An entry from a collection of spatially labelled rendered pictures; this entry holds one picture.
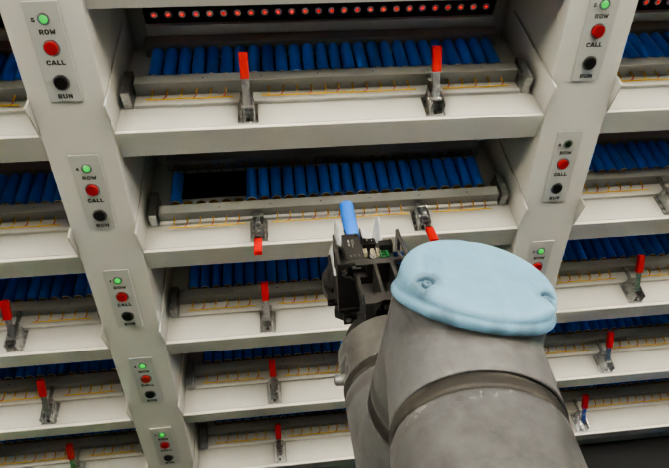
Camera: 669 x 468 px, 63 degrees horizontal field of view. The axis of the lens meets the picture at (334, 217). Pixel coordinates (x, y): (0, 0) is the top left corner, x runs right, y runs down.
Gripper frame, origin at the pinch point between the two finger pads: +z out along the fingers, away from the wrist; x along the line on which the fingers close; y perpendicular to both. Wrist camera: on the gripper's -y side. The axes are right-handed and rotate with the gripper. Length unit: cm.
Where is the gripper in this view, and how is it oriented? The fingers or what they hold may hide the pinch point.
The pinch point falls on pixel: (353, 241)
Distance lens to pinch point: 67.5
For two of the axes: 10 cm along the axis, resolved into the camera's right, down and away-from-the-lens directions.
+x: -9.9, 0.9, -0.9
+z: -1.2, -5.3, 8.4
